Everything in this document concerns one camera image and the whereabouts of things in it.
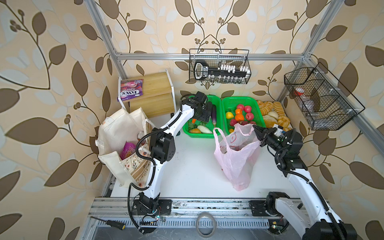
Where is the right green fruit basket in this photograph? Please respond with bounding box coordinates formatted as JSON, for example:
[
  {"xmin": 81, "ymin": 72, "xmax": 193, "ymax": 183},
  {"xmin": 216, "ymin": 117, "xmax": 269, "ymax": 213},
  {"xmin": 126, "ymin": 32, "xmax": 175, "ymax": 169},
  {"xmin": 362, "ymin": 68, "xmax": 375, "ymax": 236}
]
[{"xmin": 222, "ymin": 97, "xmax": 266, "ymax": 135}]

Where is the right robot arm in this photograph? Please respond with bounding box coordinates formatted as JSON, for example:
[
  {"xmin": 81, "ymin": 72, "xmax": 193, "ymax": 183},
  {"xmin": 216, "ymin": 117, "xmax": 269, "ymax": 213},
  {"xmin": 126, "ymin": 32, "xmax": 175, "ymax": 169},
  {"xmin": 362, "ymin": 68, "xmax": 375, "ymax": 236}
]
[{"xmin": 253, "ymin": 125, "xmax": 358, "ymax": 240}]

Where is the red soda can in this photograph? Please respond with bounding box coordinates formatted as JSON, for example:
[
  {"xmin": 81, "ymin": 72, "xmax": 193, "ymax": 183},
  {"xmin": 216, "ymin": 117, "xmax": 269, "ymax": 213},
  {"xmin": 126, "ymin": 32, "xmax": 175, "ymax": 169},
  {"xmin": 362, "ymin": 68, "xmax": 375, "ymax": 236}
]
[{"xmin": 137, "ymin": 131, "xmax": 145, "ymax": 141}]

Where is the black yellow screwdriver left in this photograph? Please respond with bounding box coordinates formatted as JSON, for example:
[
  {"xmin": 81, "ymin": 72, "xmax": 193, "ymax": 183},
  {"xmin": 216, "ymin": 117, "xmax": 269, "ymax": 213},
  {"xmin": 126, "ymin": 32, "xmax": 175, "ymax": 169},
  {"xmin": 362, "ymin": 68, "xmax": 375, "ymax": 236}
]
[{"xmin": 90, "ymin": 216, "xmax": 126, "ymax": 230}]

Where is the bread tray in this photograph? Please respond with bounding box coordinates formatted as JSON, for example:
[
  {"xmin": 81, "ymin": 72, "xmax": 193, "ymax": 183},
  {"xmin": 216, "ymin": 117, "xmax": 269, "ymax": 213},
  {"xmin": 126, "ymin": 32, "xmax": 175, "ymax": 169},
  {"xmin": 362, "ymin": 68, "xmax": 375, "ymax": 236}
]
[{"xmin": 257, "ymin": 100, "xmax": 293, "ymax": 132}]

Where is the purple Fox's candy bag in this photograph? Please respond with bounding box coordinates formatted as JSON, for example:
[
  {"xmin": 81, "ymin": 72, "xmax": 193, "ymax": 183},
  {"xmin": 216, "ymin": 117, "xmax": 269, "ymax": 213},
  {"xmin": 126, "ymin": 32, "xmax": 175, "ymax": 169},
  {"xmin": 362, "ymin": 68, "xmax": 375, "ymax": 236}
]
[{"xmin": 120, "ymin": 79, "xmax": 144, "ymax": 101}]

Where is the black wire basket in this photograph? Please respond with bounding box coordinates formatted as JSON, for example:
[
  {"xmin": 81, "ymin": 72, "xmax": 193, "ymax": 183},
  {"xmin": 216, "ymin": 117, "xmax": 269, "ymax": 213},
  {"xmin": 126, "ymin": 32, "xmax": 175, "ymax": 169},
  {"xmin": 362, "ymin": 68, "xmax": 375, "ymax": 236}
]
[
  {"xmin": 189, "ymin": 48, "xmax": 252, "ymax": 85},
  {"xmin": 284, "ymin": 62, "xmax": 366, "ymax": 131}
]

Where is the white wooden shelf rack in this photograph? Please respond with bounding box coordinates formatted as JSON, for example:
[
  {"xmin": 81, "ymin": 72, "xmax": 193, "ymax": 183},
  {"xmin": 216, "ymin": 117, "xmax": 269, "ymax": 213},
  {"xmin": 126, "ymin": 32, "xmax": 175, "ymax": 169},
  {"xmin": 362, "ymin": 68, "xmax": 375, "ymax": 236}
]
[{"xmin": 117, "ymin": 71, "xmax": 177, "ymax": 119}]

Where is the left green vegetable basket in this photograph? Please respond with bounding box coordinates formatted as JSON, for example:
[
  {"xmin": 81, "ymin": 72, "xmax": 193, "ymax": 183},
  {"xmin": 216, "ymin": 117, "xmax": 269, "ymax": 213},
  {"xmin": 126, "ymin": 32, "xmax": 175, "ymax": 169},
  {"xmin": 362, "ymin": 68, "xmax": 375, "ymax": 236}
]
[{"xmin": 182, "ymin": 94, "xmax": 225, "ymax": 139}]

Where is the right black wire basket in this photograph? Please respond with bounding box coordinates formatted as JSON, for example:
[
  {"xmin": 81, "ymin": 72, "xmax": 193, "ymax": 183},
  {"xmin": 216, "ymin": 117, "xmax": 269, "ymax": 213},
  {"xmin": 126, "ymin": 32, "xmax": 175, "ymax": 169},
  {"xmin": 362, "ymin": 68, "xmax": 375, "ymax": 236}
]
[{"xmin": 284, "ymin": 62, "xmax": 366, "ymax": 131}]

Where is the pink plastic grocery bag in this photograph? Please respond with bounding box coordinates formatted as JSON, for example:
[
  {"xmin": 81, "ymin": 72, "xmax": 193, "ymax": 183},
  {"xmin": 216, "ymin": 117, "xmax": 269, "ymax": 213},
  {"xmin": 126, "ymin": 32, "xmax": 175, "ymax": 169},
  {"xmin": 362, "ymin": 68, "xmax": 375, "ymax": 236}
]
[{"xmin": 214, "ymin": 124, "xmax": 261, "ymax": 192}]

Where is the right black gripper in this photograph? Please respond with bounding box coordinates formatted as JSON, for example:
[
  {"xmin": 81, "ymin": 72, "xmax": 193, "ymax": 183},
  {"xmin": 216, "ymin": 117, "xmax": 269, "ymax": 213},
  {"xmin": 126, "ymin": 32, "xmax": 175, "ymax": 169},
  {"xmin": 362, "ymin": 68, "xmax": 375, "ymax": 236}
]
[{"xmin": 252, "ymin": 124, "xmax": 286, "ymax": 157}]

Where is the orange fruit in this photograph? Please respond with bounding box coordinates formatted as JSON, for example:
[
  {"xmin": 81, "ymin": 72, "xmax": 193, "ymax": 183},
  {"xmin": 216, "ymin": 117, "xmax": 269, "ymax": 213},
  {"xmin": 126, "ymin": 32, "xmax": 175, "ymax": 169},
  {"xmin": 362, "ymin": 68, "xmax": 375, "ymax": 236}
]
[{"xmin": 235, "ymin": 109, "xmax": 245, "ymax": 122}]

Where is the white radish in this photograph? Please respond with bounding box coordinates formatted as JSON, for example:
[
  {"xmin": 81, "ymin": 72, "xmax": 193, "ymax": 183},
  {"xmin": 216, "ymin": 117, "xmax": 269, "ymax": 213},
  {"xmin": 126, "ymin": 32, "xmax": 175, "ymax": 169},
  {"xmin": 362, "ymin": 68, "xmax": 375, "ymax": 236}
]
[{"xmin": 198, "ymin": 125, "xmax": 213, "ymax": 134}]

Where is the cream canvas tote bag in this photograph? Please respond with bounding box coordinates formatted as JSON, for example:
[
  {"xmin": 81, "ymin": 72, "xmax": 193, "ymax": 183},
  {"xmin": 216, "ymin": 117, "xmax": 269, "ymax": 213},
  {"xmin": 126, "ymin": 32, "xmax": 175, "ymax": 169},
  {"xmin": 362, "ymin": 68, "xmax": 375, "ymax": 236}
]
[{"xmin": 95, "ymin": 108, "xmax": 154, "ymax": 188}]

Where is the yellow lemon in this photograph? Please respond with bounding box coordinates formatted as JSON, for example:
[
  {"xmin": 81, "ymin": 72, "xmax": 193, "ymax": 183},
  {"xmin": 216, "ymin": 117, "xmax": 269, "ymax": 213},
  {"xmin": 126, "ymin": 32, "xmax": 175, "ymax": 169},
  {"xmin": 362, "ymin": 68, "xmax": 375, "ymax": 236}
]
[{"xmin": 226, "ymin": 112, "xmax": 234, "ymax": 120}]

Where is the back black wire basket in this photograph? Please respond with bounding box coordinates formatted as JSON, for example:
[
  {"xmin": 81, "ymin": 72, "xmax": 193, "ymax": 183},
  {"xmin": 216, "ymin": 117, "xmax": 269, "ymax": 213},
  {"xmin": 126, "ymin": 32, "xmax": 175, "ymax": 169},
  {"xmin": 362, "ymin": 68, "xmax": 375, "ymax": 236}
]
[{"xmin": 189, "ymin": 48, "xmax": 252, "ymax": 85}]

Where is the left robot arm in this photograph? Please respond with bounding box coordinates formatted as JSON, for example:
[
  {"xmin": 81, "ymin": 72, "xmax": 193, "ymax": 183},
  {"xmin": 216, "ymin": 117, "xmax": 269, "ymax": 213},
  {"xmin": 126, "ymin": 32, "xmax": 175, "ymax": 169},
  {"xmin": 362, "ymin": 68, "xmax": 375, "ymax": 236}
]
[{"xmin": 129, "ymin": 92, "xmax": 213, "ymax": 215}]

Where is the grey tape roll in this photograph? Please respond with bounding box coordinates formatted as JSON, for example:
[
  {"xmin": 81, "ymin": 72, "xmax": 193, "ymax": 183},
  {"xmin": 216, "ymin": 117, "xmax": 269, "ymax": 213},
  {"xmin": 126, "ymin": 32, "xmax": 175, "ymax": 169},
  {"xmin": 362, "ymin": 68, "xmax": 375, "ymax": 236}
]
[{"xmin": 195, "ymin": 212, "xmax": 218, "ymax": 239}]

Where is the magenta snack bag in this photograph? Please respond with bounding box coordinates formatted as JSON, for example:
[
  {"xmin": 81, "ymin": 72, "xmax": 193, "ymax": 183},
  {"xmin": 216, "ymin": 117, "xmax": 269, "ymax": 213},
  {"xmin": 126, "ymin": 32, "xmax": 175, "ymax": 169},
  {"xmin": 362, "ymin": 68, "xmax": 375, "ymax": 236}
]
[{"xmin": 120, "ymin": 142, "xmax": 136, "ymax": 160}]

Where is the purple eggplant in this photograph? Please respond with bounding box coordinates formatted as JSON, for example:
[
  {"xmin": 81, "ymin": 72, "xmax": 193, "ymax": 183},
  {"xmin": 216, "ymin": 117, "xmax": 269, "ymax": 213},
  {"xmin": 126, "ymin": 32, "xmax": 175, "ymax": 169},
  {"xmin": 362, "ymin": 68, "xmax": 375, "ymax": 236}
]
[{"xmin": 211, "ymin": 105, "xmax": 217, "ymax": 127}]

